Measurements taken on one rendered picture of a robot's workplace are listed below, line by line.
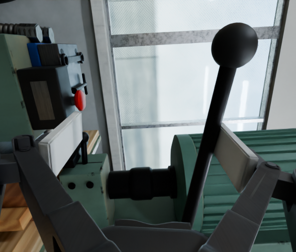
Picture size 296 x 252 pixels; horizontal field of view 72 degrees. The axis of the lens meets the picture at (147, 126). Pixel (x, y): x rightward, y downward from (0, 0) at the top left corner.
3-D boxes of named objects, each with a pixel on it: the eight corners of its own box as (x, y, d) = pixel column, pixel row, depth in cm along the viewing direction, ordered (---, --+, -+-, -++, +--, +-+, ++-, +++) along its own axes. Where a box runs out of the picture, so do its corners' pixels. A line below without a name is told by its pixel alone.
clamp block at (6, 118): (5, 40, 36) (56, 38, 36) (26, 112, 41) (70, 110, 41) (-80, 37, 22) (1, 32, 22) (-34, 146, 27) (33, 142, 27)
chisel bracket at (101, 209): (64, 154, 39) (107, 152, 39) (76, 210, 44) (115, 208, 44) (47, 177, 32) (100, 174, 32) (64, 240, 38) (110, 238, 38)
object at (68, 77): (54, 44, 35) (85, 42, 35) (66, 105, 39) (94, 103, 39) (6, 42, 23) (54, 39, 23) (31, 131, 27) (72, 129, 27)
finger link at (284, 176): (270, 182, 12) (319, 186, 12) (236, 145, 17) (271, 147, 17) (263, 203, 13) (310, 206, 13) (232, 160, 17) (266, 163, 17)
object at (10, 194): (43, 144, 41) (69, 142, 41) (45, 151, 42) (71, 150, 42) (-13, 198, 27) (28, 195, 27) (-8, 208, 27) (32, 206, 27)
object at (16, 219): (51, 145, 45) (73, 143, 45) (53, 152, 46) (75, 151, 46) (-20, 221, 25) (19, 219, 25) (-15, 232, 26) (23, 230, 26)
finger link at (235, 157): (249, 157, 13) (260, 157, 13) (216, 121, 20) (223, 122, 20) (238, 194, 14) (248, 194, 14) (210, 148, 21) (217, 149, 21)
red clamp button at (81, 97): (78, 88, 30) (84, 88, 30) (81, 107, 31) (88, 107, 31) (71, 92, 27) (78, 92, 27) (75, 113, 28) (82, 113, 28)
